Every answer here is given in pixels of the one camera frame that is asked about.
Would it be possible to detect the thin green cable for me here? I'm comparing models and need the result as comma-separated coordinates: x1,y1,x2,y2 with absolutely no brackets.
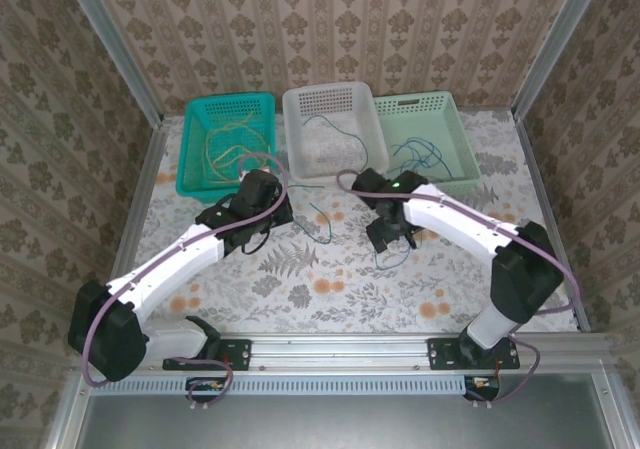
304,114,370,173
291,183,334,244

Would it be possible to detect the grey slotted cable duct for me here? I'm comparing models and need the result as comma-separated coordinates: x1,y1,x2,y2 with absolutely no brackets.
91,374,466,397

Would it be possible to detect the thin blue cable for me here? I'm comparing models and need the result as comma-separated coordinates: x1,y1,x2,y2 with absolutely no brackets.
373,244,414,271
391,137,455,179
397,152,445,169

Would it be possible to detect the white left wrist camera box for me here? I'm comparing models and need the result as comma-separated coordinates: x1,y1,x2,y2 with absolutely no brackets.
238,164,278,180

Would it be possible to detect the aluminium mounting rail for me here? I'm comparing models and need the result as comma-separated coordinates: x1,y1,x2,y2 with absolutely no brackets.
73,332,610,371

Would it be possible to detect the teal plastic mesh basket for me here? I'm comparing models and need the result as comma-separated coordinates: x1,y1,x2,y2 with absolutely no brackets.
175,92,278,206

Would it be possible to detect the white plastic mesh basket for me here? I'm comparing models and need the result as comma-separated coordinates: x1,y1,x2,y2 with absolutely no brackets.
281,81,391,186

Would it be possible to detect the thin black wire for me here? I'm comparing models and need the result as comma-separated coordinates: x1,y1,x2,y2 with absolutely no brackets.
238,227,270,257

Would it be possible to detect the grey metal panel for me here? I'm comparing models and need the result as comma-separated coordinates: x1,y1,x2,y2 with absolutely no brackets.
47,368,631,449

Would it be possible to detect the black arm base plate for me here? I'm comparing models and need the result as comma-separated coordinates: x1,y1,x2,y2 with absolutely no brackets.
427,337,522,372
162,337,252,372

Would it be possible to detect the thin yellow cable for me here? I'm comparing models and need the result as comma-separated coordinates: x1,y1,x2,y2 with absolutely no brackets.
200,111,274,186
207,138,274,186

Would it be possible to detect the small black circuit board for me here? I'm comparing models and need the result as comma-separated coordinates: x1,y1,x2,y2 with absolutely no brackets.
185,376,234,404
463,375,501,403

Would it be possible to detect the mint green plastic basket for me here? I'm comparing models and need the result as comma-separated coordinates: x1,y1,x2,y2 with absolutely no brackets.
373,91,485,203

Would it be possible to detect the aluminium frame post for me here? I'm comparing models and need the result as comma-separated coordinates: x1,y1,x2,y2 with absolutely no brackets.
513,0,610,120
55,0,166,129

